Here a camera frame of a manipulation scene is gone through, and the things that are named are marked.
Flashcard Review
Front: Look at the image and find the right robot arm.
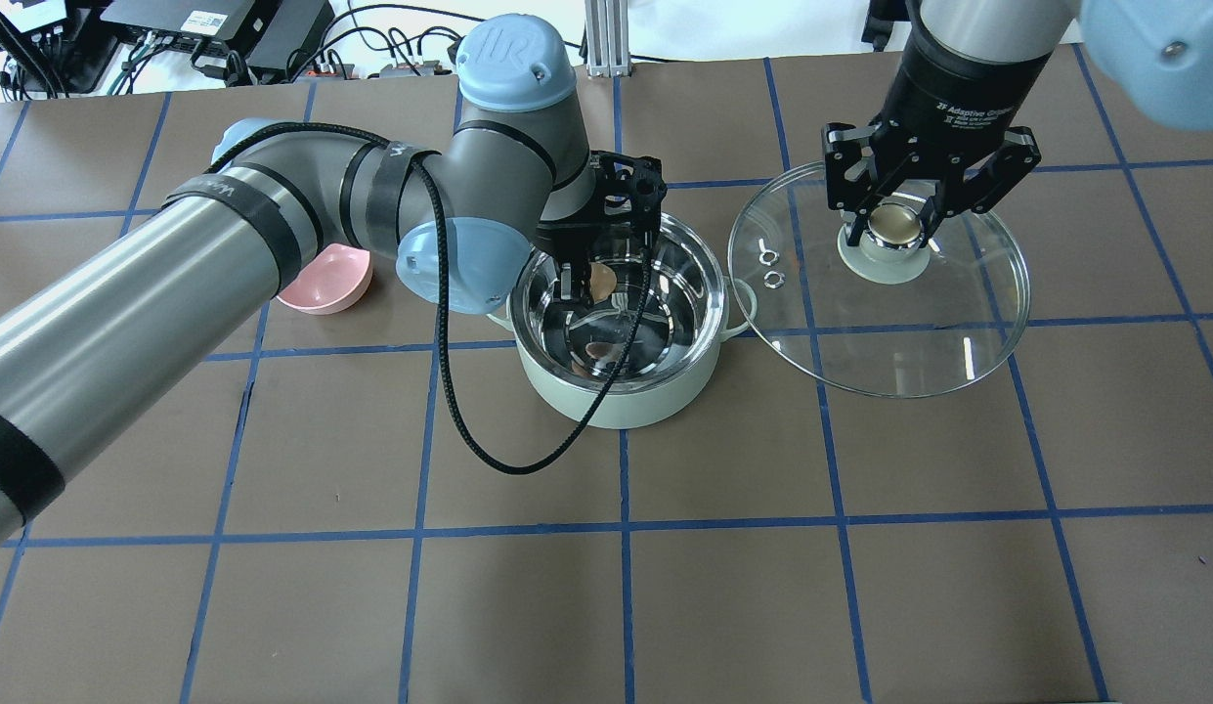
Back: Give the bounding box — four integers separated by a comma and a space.
821, 1, 1213, 249

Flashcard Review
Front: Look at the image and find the glass pot lid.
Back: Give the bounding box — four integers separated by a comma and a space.
728, 163, 1031, 398

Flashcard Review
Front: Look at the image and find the beige egg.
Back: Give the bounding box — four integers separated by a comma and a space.
588, 260, 617, 303

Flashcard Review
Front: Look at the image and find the aluminium frame post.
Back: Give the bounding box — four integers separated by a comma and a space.
583, 0, 633, 76

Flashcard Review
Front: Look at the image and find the black power adapter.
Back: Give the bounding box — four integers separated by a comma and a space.
452, 32, 506, 74

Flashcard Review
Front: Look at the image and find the mint green electric pot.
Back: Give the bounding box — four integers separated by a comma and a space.
494, 212, 758, 428

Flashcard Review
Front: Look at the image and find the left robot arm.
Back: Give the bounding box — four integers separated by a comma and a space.
0, 15, 666, 544

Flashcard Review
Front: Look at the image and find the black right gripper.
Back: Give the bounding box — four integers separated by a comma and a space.
826, 25, 1041, 249

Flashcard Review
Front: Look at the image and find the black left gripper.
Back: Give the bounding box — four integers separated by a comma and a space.
536, 152, 666, 302

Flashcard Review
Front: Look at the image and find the pink bowl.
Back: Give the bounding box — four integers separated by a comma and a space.
277, 243, 374, 316

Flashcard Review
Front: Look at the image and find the black electronics box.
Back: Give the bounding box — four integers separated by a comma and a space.
101, 1, 334, 84

